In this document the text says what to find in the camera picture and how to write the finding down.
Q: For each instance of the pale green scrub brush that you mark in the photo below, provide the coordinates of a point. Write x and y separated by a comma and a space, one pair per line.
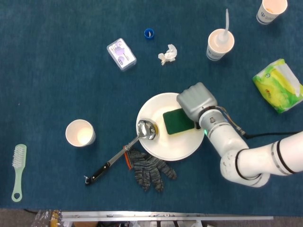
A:
18, 170

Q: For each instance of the blue bottle cap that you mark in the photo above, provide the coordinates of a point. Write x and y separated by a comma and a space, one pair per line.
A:
149, 33

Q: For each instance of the aluminium frame rail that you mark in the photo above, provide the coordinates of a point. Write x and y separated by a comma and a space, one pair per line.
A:
165, 215

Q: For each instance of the empty white paper cup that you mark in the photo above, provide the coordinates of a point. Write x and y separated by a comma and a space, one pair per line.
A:
79, 133

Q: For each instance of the crumpled white tissue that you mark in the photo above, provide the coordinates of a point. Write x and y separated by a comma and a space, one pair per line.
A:
168, 55

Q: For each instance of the green yellow tissue pack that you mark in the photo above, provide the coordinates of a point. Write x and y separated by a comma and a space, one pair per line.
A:
277, 89

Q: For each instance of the clear plastic card box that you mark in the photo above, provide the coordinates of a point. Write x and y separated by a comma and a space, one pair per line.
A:
121, 54

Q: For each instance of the blue table cloth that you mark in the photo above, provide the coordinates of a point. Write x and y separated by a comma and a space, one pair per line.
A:
71, 82

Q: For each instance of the grey knit work glove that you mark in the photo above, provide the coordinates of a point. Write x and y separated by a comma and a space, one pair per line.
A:
149, 168

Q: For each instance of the paper cup with orange residue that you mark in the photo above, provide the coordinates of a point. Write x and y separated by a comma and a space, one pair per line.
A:
270, 11

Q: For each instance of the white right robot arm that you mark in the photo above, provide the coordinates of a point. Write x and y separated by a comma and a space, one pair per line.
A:
246, 160

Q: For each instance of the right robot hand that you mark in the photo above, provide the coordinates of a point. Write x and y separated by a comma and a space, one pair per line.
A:
197, 99

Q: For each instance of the white round plate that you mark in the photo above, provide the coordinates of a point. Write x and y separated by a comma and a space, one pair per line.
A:
175, 146

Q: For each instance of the paper cup holding bottle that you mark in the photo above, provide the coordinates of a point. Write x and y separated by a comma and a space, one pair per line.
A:
216, 48

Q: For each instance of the green yellow sponge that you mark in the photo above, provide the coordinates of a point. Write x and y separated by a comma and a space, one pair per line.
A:
176, 121

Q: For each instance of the white squeeze bottle long nozzle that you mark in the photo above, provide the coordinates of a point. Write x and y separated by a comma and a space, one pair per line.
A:
223, 36

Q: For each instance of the clear plastic bag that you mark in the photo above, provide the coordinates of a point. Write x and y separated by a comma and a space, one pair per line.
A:
45, 218

